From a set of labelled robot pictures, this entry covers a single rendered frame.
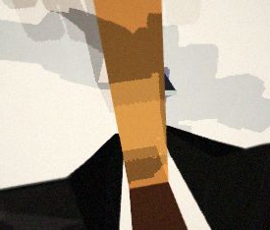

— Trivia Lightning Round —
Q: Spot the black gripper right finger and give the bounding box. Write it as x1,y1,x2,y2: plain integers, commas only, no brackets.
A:
166,126,270,230

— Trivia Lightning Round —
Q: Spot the orange bar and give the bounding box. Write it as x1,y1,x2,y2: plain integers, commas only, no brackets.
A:
93,0,189,230

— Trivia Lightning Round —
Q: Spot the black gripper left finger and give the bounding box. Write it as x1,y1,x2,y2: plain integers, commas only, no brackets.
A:
0,133,124,230

